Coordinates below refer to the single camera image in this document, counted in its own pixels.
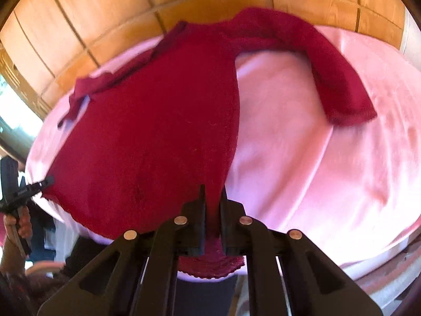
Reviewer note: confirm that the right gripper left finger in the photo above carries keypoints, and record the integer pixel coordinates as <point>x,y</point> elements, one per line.
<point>136,274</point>

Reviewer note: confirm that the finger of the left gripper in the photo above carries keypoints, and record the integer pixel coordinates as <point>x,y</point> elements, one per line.
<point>27,191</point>

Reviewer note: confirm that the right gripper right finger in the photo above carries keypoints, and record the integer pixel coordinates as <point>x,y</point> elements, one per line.
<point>287,273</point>

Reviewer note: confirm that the dark red knit sweater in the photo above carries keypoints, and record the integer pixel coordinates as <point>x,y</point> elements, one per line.
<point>149,137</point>

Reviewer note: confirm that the brown sleeved left forearm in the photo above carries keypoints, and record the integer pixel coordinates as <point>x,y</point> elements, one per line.
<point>12,262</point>

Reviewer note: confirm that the person's left hand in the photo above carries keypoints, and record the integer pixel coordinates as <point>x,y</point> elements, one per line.
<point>23,226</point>

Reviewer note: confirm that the wooden framed window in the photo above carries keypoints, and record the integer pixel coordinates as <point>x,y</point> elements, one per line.
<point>22,111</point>

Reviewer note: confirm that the pink bed sheet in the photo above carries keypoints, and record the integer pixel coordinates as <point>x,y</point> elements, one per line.
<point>354,191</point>

